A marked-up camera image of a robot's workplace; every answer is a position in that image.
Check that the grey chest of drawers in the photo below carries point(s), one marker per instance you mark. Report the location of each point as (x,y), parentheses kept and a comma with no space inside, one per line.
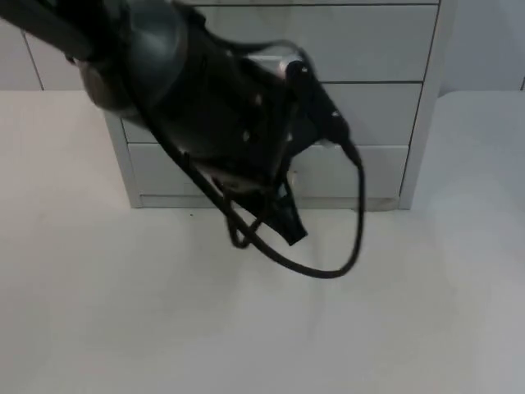
(369,49)

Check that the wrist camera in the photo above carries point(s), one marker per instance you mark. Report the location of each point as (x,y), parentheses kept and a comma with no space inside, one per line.
(324,111)

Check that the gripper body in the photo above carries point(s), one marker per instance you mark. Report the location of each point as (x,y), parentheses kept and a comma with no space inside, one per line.
(221,119)

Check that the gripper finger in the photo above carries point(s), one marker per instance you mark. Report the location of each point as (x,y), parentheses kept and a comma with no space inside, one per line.
(289,221)

